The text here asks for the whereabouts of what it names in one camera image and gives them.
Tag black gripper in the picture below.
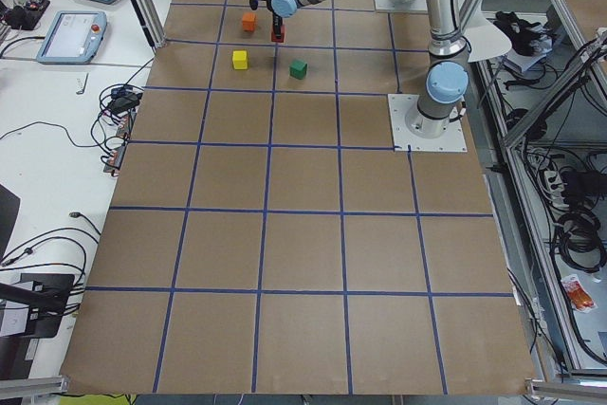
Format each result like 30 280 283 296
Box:
268 6 285 35

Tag red wooden block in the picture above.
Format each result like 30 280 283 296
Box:
270 28 285 43

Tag orange wooden block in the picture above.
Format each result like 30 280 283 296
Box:
241 12 257 32

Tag yellow wooden block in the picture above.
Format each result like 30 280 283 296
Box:
231 49 248 70

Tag green wooden block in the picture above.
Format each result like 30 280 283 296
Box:
289 59 308 80

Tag lower blue teach pendant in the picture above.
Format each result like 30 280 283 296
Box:
36 10 107 64

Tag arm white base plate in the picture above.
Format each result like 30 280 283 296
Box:
387 94 468 153

